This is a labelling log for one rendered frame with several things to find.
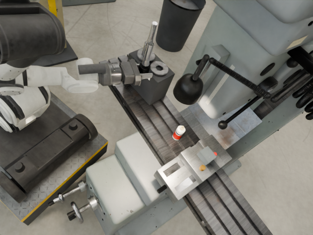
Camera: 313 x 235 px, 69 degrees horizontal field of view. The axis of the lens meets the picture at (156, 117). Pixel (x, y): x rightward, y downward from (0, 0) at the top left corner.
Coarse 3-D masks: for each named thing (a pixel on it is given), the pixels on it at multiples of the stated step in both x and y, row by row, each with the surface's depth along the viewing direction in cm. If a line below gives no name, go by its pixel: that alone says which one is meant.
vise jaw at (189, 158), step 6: (186, 150) 100; (192, 150) 101; (180, 156) 100; (186, 156) 98; (192, 156) 99; (186, 162) 98; (192, 162) 97; (198, 162) 98; (192, 168) 96; (198, 168) 97; (192, 174) 98; (198, 174) 95; (204, 174) 96; (210, 174) 96; (198, 180) 96
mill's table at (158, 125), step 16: (128, 96) 122; (128, 112) 122; (144, 112) 120; (160, 112) 121; (176, 112) 124; (144, 128) 114; (160, 128) 116; (176, 128) 118; (160, 144) 111; (176, 144) 113; (192, 144) 117; (160, 160) 112; (224, 176) 110; (192, 192) 102; (208, 192) 104; (224, 192) 106; (192, 208) 103; (208, 208) 100; (224, 208) 101; (240, 208) 105; (208, 224) 97; (224, 224) 98; (240, 224) 99; (256, 224) 101
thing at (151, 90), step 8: (136, 56) 112; (152, 56) 113; (152, 64) 110; (160, 64) 112; (152, 72) 108; (160, 72) 109; (168, 72) 112; (144, 80) 114; (152, 80) 109; (160, 80) 108; (168, 80) 113; (136, 88) 123; (144, 88) 117; (152, 88) 112; (160, 88) 114; (168, 88) 122; (144, 96) 121; (152, 96) 115; (160, 96) 122
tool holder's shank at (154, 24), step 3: (153, 21) 99; (153, 24) 98; (156, 24) 98; (153, 27) 99; (150, 30) 101; (153, 30) 100; (150, 33) 101; (153, 33) 101; (150, 36) 103; (153, 36) 103; (147, 39) 105; (150, 39) 104; (147, 42) 106
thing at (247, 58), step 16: (224, 16) 57; (208, 32) 62; (224, 32) 58; (240, 32) 55; (208, 48) 64; (240, 48) 56; (256, 48) 53; (192, 64) 72; (224, 64) 62; (240, 64) 58; (256, 64) 55; (272, 64) 57; (224, 80) 64; (256, 80) 62; (208, 96) 71; (224, 96) 66; (240, 96) 67; (208, 112) 74; (224, 112) 72
